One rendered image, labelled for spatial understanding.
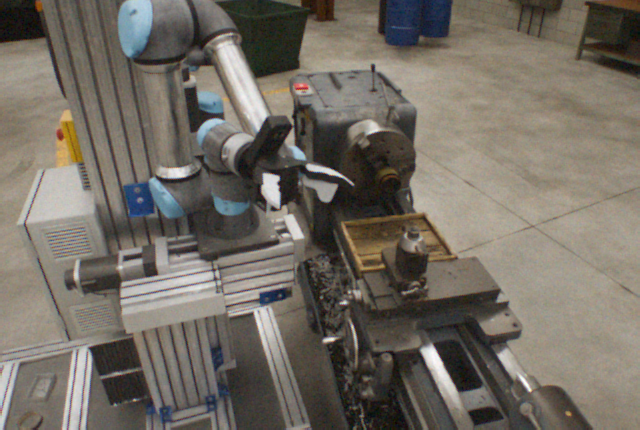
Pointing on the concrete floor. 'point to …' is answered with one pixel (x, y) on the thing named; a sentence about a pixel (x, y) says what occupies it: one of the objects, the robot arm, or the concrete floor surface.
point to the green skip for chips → (268, 33)
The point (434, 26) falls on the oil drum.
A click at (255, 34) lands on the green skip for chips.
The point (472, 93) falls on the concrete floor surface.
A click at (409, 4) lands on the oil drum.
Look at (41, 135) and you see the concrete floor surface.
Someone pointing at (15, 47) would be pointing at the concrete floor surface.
